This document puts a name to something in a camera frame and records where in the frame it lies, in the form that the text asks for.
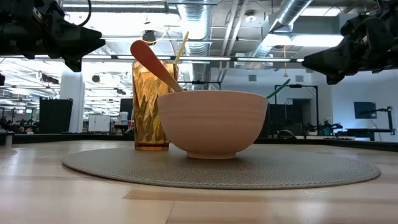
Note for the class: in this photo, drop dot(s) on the white bucket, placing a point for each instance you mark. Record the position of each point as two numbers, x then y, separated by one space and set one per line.
123 118

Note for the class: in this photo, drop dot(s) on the orange bowl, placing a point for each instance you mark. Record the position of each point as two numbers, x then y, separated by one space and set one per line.
211 124

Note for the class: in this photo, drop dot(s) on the silver ribbed air duct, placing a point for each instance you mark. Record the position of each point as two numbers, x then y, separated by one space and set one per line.
196 18

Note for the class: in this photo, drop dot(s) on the white cabinet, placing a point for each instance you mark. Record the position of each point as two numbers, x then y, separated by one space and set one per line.
99 123

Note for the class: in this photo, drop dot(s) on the round grey placemat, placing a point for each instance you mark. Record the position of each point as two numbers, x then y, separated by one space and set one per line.
217 174

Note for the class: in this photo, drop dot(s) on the black aluminium table frame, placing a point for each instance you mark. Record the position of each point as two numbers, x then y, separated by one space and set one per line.
62 137

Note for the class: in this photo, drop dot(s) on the yellow straw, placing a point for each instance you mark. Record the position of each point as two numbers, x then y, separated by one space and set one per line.
182 46

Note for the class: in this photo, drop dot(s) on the black robot station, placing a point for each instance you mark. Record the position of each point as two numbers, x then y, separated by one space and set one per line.
370 132

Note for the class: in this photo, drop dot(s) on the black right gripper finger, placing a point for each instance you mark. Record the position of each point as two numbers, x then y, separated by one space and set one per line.
326 57

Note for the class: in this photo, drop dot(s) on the silver smooth air duct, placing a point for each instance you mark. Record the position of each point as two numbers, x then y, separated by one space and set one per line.
289 12

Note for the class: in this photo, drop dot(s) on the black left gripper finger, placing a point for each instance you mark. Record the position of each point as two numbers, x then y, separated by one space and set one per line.
88 42

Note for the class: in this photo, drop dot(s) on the grey cylinder cup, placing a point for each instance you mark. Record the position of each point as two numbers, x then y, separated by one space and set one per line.
9 139

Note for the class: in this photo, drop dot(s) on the wall mounted screen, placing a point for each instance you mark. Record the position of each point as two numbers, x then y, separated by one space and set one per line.
365 110

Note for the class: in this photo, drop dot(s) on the black cabinet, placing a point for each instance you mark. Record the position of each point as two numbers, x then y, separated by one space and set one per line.
56 115

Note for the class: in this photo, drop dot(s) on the black ceiling device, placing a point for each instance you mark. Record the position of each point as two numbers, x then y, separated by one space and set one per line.
149 35

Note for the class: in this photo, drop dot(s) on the black gantry frame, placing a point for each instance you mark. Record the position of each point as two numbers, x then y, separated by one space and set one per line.
295 86

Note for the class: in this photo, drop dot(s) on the amber plastic tumbler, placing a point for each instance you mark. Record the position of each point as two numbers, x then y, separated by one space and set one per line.
146 109

